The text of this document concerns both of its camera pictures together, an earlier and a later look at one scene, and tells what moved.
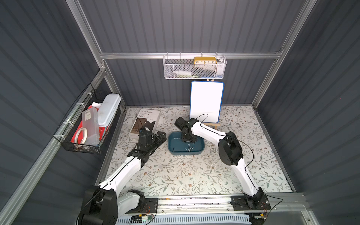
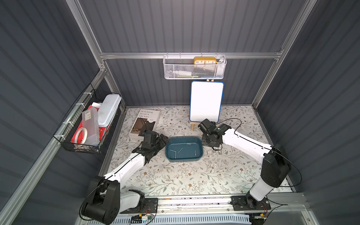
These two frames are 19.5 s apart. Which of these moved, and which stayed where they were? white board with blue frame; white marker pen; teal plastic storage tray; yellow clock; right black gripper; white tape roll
Moved: teal plastic storage tray; right black gripper
Stayed: white marker pen; white board with blue frame; yellow clock; white tape roll
